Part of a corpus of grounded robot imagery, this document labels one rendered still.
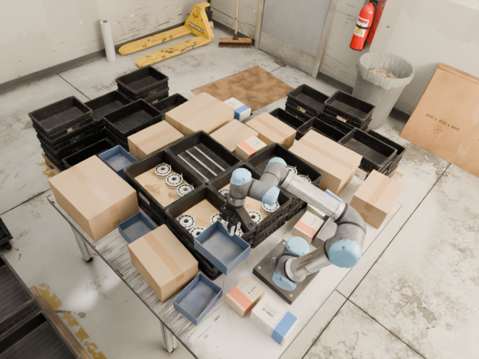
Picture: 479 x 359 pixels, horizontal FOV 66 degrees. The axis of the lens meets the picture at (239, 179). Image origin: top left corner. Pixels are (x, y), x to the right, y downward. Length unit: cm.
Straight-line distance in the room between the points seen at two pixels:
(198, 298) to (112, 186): 78
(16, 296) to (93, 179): 75
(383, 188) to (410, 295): 101
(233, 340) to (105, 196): 100
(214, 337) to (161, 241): 54
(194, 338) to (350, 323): 132
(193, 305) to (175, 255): 27
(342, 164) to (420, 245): 130
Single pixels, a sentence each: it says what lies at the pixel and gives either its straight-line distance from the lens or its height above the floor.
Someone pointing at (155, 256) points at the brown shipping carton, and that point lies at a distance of 192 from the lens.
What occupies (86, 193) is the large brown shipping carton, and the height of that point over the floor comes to 90.
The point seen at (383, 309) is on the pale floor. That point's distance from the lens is 302.
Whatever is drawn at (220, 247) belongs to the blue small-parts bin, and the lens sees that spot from 169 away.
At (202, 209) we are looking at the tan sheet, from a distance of 212.
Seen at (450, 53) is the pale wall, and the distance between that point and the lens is 441.
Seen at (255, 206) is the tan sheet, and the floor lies 83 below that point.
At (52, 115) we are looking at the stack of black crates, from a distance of 351.
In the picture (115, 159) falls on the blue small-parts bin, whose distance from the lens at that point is 254.
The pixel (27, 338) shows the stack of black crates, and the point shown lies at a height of 38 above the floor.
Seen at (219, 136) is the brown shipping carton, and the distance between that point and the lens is 254.
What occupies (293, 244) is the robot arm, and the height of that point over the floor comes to 98.
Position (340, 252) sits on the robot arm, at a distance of 148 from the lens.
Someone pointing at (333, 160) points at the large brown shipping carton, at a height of 90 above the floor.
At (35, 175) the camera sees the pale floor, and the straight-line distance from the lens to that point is 373.
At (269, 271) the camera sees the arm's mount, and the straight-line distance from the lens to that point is 202.
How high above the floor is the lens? 248
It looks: 46 degrees down
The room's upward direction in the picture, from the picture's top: 7 degrees clockwise
